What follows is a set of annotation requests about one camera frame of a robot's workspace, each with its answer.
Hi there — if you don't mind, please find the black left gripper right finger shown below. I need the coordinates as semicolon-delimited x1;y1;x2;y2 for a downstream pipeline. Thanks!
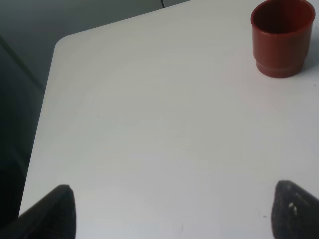
271;180;319;239

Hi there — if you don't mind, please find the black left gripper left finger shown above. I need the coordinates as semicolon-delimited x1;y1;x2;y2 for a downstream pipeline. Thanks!
0;185;76;239

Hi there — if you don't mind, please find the red plastic cup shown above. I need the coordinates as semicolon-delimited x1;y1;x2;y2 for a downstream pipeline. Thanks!
251;0;316;78

